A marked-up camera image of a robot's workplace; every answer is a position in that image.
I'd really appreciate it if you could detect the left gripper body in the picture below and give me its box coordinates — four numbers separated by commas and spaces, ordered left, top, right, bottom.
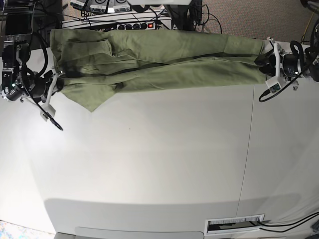
267, 37, 307, 94

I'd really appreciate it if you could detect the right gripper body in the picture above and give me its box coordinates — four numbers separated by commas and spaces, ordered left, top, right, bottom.
23, 71, 63, 122

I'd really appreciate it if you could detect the green T-shirt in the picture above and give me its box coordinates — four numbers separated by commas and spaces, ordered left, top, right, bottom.
50, 29, 266, 112

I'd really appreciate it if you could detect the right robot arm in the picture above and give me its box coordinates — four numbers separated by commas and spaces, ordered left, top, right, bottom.
0, 0, 61, 127

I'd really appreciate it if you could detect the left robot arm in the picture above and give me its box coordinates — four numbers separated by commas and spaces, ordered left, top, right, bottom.
255, 21, 319, 102

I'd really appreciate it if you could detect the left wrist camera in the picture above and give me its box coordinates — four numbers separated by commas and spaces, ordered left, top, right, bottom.
266, 76, 285, 94

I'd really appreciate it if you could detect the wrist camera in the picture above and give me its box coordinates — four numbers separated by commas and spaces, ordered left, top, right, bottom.
40, 104, 56, 121
266, 76, 285, 94

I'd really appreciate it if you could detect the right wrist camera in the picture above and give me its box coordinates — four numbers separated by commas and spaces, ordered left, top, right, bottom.
40, 104, 56, 121

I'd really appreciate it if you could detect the yellow cable on floor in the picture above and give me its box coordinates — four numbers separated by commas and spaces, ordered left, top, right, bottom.
300, 12, 315, 43

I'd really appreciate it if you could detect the black power strip red switch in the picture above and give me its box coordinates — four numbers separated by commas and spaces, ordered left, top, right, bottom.
115, 22, 157, 30

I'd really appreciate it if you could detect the black cable bottom right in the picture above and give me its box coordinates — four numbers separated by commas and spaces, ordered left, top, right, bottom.
259, 211, 319, 233

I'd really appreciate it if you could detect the table cable grommet slot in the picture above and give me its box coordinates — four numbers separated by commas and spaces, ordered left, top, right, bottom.
204, 214, 265, 236

